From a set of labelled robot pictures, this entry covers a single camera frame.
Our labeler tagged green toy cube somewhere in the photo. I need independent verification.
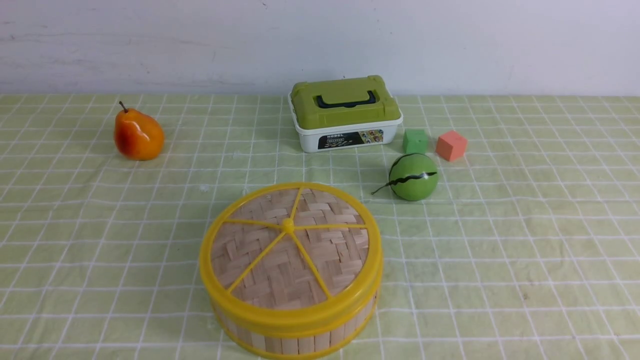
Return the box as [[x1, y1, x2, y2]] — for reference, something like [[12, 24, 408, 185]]
[[402, 129, 430, 155]]

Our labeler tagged salmon pink toy cube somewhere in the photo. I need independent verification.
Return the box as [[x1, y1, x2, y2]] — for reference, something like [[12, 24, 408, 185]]
[[435, 130, 468, 162]]

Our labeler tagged orange toy pear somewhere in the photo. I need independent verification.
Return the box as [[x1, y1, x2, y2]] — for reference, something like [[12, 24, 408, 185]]
[[113, 101, 165, 161]]

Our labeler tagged green lidded plastic storage box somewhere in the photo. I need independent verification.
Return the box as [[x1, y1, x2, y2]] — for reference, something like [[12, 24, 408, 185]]
[[286, 75, 403, 153]]

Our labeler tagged yellow woven bamboo steamer lid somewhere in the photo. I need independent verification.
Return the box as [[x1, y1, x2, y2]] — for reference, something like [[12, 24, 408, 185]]
[[199, 182, 384, 337]]

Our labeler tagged green toy watermelon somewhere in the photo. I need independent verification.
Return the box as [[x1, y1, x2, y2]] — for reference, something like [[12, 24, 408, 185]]
[[371, 153, 440, 202]]

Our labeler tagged green checkered tablecloth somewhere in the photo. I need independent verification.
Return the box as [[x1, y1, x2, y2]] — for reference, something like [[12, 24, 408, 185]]
[[0, 95, 640, 360]]

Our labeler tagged yellow bamboo steamer basket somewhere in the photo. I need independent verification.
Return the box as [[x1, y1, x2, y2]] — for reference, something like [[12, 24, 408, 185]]
[[211, 291, 379, 360]]

